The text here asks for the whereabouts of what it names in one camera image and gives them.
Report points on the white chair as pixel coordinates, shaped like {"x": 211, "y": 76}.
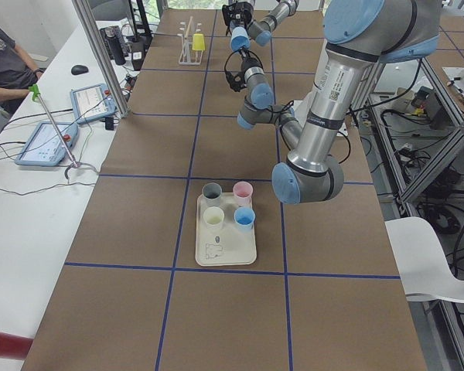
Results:
{"x": 421, "y": 262}

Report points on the grey plastic cup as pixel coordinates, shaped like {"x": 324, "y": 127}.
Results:
{"x": 212, "y": 193}

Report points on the blue teach pendant far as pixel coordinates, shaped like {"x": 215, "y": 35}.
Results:
{"x": 92, "y": 103}

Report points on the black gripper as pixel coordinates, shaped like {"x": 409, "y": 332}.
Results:
{"x": 236, "y": 13}
{"x": 247, "y": 62}

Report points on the cream plastic tray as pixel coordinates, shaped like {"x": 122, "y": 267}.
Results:
{"x": 228, "y": 246}

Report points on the pale green plastic cup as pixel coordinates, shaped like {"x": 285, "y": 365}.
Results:
{"x": 213, "y": 217}

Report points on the white wire cup rack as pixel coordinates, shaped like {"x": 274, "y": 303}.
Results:
{"x": 187, "y": 56}

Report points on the blue teach pendant near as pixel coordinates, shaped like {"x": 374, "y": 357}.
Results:
{"x": 43, "y": 147}

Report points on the red fire extinguisher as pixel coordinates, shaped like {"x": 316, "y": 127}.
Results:
{"x": 14, "y": 347}

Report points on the yellow plastic cup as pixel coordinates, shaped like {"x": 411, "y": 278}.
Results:
{"x": 198, "y": 43}

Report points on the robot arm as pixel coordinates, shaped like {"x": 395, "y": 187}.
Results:
{"x": 260, "y": 30}
{"x": 358, "y": 34}

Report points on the black computer mouse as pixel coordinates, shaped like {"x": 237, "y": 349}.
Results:
{"x": 79, "y": 69}

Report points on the seated person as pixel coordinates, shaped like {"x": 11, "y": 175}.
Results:
{"x": 18, "y": 72}

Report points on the green tipped grabber stick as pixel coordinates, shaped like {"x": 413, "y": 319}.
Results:
{"x": 36, "y": 96}

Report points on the blue teach pendant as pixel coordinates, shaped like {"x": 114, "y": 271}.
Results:
{"x": 92, "y": 103}
{"x": 43, "y": 147}

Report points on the pink plastic cup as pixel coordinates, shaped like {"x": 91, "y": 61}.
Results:
{"x": 242, "y": 193}

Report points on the aluminium frame post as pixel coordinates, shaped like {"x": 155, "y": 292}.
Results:
{"x": 89, "y": 24}

